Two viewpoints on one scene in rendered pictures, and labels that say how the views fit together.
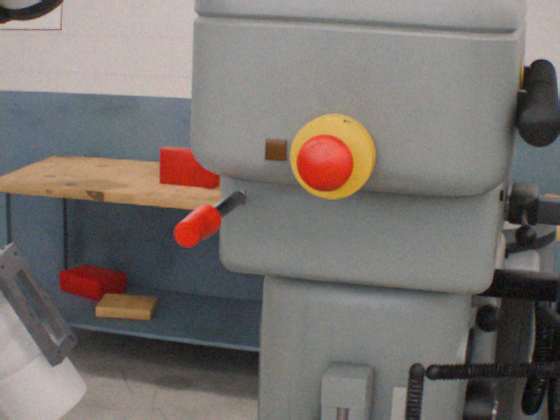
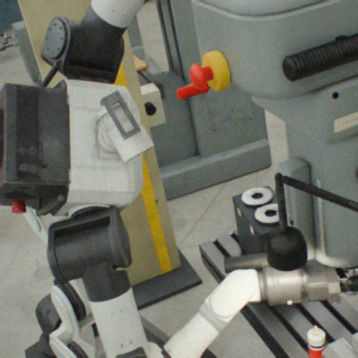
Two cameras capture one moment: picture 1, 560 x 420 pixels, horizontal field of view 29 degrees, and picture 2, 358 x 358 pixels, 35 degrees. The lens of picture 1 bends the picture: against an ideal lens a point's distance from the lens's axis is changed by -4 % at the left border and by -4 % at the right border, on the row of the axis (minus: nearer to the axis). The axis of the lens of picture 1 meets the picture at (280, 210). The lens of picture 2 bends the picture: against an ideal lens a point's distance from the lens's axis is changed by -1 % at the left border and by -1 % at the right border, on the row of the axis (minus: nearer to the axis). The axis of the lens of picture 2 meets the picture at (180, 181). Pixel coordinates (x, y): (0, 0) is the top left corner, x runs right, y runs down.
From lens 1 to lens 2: 80 cm
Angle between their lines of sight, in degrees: 58
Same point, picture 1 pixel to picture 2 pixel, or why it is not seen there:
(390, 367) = (314, 167)
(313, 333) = (291, 140)
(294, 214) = not seen: hidden behind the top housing
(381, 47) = (223, 21)
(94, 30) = not seen: outside the picture
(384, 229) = (288, 101)
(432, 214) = (300, 98)
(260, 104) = (203, 40)
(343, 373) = (288, 164)
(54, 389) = (127, 148)
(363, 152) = (216, 73)
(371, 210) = not seen: hidden behind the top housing
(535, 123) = (287, 68)
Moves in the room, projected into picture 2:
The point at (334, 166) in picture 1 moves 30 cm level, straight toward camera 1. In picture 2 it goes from (195, 80) to (8, 157)
